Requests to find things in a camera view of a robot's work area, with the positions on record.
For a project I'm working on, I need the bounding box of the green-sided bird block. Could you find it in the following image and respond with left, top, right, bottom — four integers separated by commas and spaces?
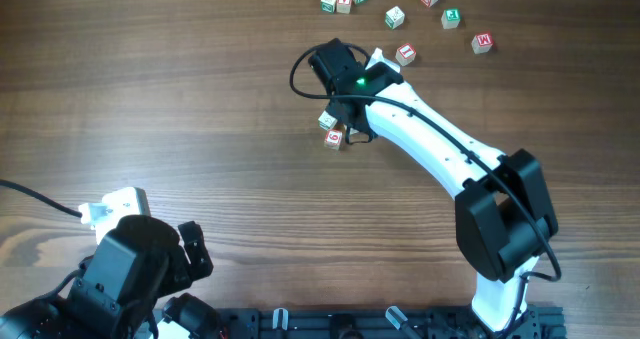
318, 111, 338, 131

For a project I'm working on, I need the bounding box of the red I letter block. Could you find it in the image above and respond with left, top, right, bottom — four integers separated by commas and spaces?
395, 43, 417, 66

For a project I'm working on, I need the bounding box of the red 6 number block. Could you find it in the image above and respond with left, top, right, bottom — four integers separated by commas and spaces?
324, 129, 343, 150

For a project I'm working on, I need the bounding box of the blue-sided snail block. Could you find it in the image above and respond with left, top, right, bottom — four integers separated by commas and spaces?
348, 128, 360, 142

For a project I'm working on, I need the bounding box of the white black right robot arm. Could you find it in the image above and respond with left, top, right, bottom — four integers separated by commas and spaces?
302, 39, 567, 338

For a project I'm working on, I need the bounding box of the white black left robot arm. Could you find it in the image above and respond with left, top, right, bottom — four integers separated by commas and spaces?
1, 215, 223, 338

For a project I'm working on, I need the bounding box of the red V letter block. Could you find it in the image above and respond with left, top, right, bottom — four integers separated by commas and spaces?
336, 0, 352, 14

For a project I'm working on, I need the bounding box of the green Z letter block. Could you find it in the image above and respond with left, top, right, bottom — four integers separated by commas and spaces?
320, 0, 338, 13

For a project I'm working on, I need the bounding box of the green-sided pattern block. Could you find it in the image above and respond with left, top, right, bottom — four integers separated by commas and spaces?
385, 6, 406, 30

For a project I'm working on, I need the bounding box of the green E letter block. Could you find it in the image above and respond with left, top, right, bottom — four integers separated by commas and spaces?
441, 8, 461, 29

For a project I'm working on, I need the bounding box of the red M letter block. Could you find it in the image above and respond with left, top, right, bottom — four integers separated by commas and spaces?
471, 33, 494, 54

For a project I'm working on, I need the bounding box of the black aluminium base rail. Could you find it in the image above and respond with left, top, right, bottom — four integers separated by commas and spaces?
214, 304, 569, 339

